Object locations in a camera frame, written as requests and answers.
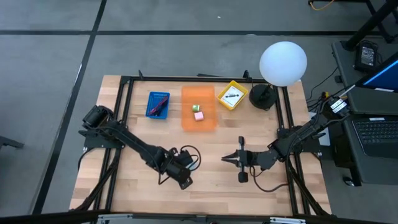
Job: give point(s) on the black laptop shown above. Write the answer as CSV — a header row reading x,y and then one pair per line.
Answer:
x,y
379,133

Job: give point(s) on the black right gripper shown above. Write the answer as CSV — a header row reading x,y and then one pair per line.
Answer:
x,y
248,158

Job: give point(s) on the black aluminium table frame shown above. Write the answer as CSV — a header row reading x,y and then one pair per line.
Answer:
x,y
186,78

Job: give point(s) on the black stand legs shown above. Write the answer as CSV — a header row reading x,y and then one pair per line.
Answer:
x,y
370,23

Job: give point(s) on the blue plastic bin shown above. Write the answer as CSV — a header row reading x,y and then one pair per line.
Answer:
x,y
155,98

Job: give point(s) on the black power adapter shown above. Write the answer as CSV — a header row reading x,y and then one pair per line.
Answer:
x,y
367,56

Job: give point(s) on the orange translucent plastic bin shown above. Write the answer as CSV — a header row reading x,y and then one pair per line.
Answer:
x,y
199,93

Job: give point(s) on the black rail with silver brackets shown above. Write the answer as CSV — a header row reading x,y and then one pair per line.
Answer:
x,y
46,217

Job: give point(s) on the pink charger cube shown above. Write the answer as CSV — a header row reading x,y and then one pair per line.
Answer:
x,y
199,116

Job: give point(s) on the computer monitor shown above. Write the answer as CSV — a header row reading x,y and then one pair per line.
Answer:
x,y
385,77

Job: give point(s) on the black round lamp base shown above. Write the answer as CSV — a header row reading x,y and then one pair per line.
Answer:
x,y
262,98

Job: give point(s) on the black desk caster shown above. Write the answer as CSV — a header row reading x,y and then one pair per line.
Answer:
x,y
349,181

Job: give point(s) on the white paper sheet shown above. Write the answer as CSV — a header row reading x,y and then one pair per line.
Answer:
x,y
325,141

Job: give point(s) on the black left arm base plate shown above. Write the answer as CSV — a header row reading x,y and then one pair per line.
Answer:
x,y
93,143

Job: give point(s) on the black furniture foot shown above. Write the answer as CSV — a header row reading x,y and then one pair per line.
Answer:
x,y
9,142

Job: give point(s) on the dark grey side desk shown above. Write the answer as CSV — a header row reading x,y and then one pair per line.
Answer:
x,y
379,168

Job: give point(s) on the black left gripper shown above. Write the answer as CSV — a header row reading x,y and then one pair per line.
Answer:
x,y
178,171

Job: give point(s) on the small black plug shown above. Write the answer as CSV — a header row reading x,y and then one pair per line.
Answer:
x,y
338,79

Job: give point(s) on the white printed box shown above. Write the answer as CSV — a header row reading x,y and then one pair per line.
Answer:
x,y
233,96

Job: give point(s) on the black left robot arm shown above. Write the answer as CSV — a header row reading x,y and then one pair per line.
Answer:
x,y
133,144

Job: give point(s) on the yellow plastic bin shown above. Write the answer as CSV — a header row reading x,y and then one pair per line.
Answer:
x,y
221,100

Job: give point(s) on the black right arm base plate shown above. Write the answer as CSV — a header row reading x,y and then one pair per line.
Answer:
x,y
311,148

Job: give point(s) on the green white charger cube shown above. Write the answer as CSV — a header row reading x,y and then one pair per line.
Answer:
x,y
196,108

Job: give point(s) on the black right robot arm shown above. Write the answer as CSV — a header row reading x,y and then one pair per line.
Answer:
x,y
298,137

